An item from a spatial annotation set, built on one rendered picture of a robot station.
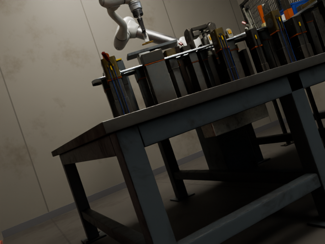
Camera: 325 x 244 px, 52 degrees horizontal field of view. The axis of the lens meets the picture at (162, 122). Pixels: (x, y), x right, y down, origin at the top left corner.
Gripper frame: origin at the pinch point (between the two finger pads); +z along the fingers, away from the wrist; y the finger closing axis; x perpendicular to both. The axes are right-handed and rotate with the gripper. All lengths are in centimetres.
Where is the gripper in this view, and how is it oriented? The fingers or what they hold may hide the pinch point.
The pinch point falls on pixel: (146, 37)
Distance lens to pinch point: 248.0
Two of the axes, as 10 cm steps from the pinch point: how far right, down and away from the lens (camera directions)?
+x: 9.5, -3.2, 0.1
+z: 3.2, 9.5, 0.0
